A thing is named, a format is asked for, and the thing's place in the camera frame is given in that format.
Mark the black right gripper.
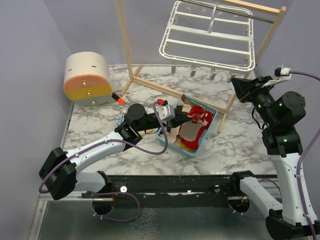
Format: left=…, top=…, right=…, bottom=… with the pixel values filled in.
left=231, top=74, right=279, bottom=127

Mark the red beige reindeer sock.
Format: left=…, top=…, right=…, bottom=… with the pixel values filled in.
left=179, top=112, right=208, bottom=142

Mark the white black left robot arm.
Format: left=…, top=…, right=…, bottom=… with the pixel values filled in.
left=38, top=99, right=193, bottom=200

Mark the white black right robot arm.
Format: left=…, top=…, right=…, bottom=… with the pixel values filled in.
left=229, top=76, right=320, bottom=240

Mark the white plastic clip hanger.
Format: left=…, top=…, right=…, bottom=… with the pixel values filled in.
left=159, top=0, right=256, bottom=78

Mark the blue perforated plastic basket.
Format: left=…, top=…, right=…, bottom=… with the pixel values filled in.
left=167, top=95, right=218, bottom=158

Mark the red santa sock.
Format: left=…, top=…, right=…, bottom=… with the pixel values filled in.
left=180, top=105, right=214, bottom=150

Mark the cream ribbed sock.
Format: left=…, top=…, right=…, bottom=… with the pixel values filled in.
left=167, top=126, right=181, bottom=146

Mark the yellow sock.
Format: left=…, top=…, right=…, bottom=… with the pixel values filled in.
left=180, top=144, right=195, bottom=153

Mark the yellow highlighter pen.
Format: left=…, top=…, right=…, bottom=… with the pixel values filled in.
left=139, top=129, right=153, bottom=136

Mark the orange black highlighter pen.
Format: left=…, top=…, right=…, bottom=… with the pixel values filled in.
left=111, top=92, right=125, bottom=105

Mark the metal hanging rod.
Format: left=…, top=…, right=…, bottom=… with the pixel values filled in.
left=181, top=0, right=274, bottom=24

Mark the pastel round drawer box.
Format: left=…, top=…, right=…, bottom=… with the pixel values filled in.
left=63, top=51, right=113, bottom=107

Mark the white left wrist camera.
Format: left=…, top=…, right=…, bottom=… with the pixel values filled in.
left=156, top=99, right=176, bottom=122

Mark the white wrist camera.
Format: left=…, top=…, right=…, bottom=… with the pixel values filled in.
left=262, top=65, right=292, bottom=88
left=156, top=99, right=176, bottom=122

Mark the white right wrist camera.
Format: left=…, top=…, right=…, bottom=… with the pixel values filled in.
left=262, top=65, right=292, bottom=88

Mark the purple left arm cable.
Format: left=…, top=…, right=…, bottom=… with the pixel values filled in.
left=38, top=103, right=169, bottom=194

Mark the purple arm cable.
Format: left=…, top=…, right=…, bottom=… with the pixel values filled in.
left=38, top=103, right=169, bottom=194
left=289, top=70, right=320, bottom=240

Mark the black mounting rail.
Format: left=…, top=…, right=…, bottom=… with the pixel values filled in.
left=77, top=174, right=261, bottom=208

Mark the wooden hanger rack frame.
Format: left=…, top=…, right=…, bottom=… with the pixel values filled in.
left=115, top=0, right=287, bottom=135

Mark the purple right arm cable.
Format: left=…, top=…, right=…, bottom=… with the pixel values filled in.
left=289, top=70, right=320, bottom=240

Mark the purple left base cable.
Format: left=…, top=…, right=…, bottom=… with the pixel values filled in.
left=91, top=191, right=141, bottom=223

